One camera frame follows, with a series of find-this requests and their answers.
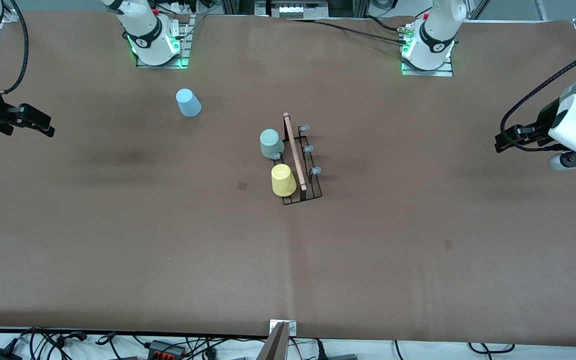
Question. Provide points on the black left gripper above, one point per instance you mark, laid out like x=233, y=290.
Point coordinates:
x=541, y=125

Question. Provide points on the pale green plastic cup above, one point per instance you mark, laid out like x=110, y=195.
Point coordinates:
x=270, y=142

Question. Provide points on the yellow plastic cup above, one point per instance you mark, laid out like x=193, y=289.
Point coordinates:
x=283, y=181

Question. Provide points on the light blue plastic cup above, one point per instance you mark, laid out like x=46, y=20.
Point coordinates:
x=188, y=104

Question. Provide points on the brown table mat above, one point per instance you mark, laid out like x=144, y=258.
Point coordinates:
x=318, y=260

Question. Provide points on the black power adapter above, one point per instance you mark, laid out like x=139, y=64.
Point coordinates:
x=0, y=355

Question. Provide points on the white power strip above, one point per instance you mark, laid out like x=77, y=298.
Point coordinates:
x=293, y=10

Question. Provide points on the black orange connector block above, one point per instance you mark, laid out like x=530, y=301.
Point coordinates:
x=165, y=348

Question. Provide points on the black plug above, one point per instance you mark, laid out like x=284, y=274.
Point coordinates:
x=320, y=350

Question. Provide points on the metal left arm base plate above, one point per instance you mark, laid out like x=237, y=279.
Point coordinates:
x=443, y=73

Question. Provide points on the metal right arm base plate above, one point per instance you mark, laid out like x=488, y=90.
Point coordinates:
x=168, y=65

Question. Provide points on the silver pole bracket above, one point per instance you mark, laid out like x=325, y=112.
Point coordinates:
x=293, y=328

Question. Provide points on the grey aluminium camera pole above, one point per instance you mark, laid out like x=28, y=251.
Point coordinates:
x=275, y=347

